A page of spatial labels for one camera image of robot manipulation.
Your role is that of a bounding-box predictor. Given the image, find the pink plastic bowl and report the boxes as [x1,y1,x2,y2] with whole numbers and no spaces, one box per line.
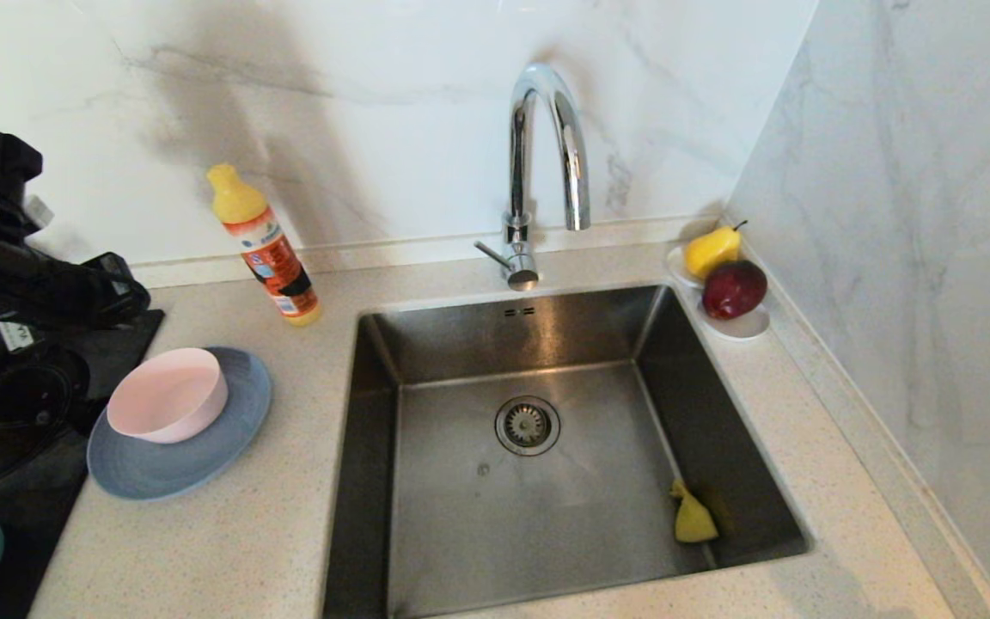
[107,347,230,445]

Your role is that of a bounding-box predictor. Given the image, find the yellow capped dish soap bottle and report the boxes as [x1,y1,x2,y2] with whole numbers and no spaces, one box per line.
[206,163,323,328]

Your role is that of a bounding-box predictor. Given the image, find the large blue-grey plate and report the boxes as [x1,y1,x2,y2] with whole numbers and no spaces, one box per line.
[86,346,274,502]

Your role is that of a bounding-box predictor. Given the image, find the chrome gooseneck faucet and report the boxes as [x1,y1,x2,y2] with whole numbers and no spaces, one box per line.
[474,62,592,293]

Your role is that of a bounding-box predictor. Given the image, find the yellow sponge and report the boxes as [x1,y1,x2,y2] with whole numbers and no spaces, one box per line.
[671,478,720,545]

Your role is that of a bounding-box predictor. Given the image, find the stainless steel sink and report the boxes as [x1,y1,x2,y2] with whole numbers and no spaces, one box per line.
[321,285,812,618]

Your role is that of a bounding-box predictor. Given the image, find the black induction cooktop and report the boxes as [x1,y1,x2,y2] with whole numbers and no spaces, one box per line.
[0,309,166,619]

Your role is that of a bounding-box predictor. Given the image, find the metal drain strainer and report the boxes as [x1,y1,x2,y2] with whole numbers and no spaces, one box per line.
[495,395,562,457]

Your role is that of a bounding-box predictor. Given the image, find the yellow pear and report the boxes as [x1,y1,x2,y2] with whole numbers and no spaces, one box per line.
[685,221,748,281]

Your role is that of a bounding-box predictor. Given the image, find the dark red apple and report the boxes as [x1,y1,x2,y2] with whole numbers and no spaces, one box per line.
[701,260,769,322]

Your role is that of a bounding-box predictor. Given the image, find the white fruit dish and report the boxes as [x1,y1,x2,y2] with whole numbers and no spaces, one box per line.
[665,247,772,342]

